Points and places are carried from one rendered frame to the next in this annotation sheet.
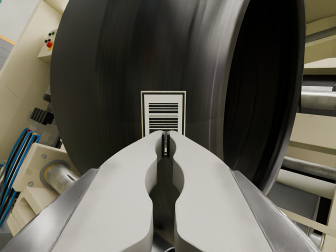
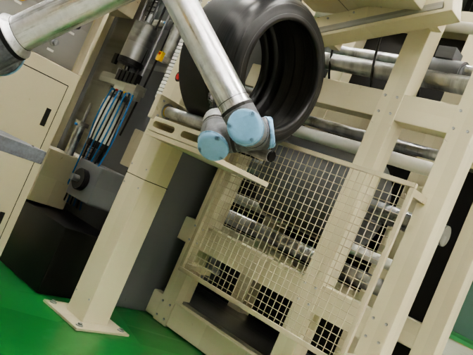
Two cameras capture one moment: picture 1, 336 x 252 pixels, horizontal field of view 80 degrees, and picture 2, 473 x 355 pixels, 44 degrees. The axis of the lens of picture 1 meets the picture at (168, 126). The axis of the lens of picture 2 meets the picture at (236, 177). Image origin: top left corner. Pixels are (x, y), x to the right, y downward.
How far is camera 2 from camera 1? 1.83 m
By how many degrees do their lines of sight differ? 7
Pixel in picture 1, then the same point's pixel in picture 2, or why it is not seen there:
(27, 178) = (156, 112)
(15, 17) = not seen: outside the picture
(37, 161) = (160, 103)
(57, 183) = (174, 113)
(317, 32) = (359, 19)
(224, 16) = (244, 53)
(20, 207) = (153, 126)
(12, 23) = not seen: outside the picture
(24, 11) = not seen: outside the picture
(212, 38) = (240, 60)
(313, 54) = (360, 34)
